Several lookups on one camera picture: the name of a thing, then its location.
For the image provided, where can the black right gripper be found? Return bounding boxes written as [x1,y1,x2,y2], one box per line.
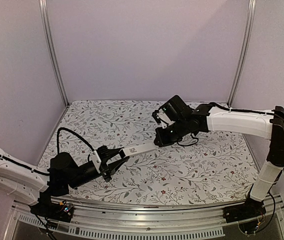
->
[153,118,188,148]

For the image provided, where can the white remote control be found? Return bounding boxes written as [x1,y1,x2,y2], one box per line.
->
[119,143,156,158]

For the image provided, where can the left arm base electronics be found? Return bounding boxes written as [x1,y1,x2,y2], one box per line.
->
[29,194,74,223]

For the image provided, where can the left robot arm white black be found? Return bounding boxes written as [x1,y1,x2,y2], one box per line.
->
[0,146,129,217]

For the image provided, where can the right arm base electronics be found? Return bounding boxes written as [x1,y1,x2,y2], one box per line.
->
[223,197,266,235]

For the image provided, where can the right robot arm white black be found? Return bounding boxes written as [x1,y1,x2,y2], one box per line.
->
[152,95,284,218]

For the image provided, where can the floral patterned table mat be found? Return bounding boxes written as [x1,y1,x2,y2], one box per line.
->
[38,100,258,205]

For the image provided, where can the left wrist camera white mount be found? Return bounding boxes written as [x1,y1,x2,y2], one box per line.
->
[90,150,101,174]

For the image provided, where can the left black camera cable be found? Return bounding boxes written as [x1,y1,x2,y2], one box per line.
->
[56,127,95,158]

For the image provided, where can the front aluminium rail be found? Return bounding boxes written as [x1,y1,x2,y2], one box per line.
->
[4,194,284,240]

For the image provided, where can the right aluminium frame post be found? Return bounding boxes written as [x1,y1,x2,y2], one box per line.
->
[227,0,256,107]

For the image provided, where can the aluminium frame post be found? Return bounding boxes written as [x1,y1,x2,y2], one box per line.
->
[38,0,69,107]
[227,0,256,107]

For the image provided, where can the left aluminium frame post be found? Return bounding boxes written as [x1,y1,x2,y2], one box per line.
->
[38,0,69,107]

